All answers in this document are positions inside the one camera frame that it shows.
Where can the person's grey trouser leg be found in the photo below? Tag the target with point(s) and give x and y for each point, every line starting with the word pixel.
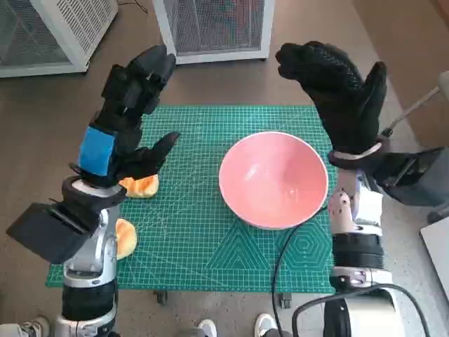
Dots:
pixel 8 331

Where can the black table caster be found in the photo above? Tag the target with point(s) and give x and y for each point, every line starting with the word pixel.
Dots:
pixel 285 301
pixel 161 297

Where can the round toy bread bun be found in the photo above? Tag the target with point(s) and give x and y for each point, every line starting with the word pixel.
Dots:
pixel 126 238

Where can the long striped toy bread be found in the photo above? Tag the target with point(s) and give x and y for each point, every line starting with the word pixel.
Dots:
pixel 144 187

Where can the person's grey sneaker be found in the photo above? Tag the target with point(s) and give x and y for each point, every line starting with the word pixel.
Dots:
pixel 35 326

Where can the white mesh-front cabinet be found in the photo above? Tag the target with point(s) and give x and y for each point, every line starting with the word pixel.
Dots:
pixel 217 31

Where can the black chair caster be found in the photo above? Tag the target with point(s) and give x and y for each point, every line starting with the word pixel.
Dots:
pixel 435 216

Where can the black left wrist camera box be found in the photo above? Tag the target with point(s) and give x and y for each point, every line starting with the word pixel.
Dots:
pixel 42 231

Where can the person's white shoe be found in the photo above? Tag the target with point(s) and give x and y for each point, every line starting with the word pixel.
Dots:
pixel 264 324
pixel 207 328

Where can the green cutting mat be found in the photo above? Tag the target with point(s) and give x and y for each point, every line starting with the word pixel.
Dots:
pixel 196 228

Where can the white flat panel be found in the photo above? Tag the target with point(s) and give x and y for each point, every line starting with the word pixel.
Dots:
pixel 438 252

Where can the grey metal stand leg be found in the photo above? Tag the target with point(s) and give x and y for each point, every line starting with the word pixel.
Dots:
pixel 414 107

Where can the pink bowl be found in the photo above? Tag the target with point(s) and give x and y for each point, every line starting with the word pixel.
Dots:
pixel 273 182

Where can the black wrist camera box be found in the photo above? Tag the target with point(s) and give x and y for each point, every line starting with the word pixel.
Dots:
pixel 414 179
pixel 42 231

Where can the white cabinet with louvred side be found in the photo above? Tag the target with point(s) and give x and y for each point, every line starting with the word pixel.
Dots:
pixel 80 28

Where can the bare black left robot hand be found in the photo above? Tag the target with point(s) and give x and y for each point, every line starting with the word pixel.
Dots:
pixel 115 116

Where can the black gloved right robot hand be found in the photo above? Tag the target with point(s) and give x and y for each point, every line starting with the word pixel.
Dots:
pixel 343 105

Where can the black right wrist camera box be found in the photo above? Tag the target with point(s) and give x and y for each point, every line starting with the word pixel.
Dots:
pixel 414 179

